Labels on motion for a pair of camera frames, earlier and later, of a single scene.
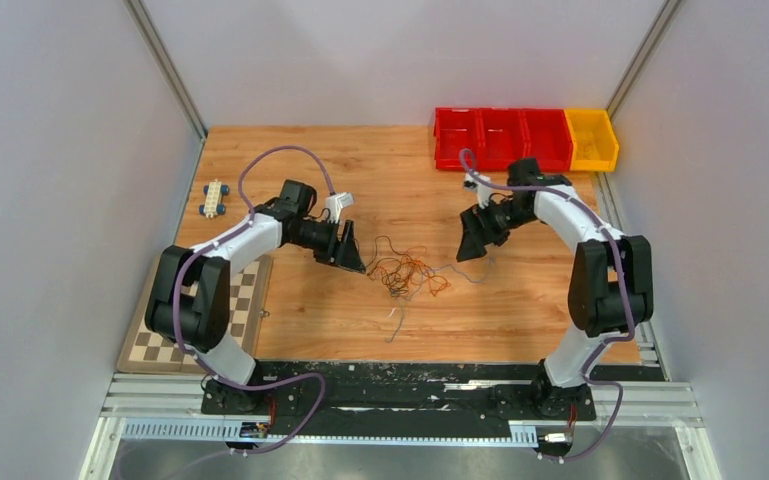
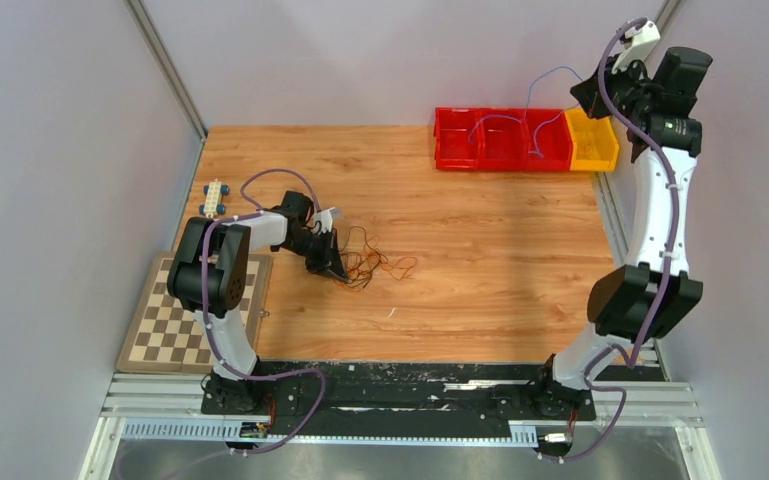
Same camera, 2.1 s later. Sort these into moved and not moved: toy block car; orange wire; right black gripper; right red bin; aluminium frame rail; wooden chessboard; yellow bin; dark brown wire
Moved: right black gripper; dark brown wire; orange wire
Not moved: yellow bin; toy block car; right red bin; aluminium frame rail; wooden chessboard
